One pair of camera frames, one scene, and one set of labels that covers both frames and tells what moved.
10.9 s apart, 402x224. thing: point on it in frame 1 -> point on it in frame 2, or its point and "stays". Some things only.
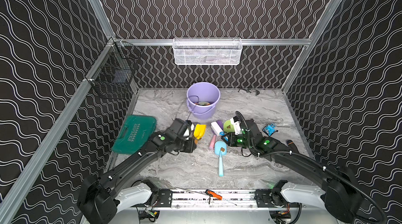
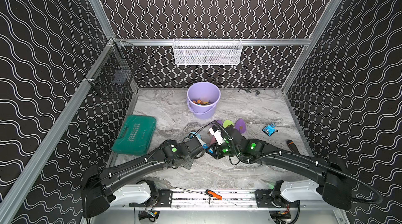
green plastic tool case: (135, 133) stays
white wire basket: (207, 51) stays
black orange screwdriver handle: (292, 147) stays
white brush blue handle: (216, 130) -> (204, 145)
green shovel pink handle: (228, 126) stays
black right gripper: (231, 137) -> (215, 154)
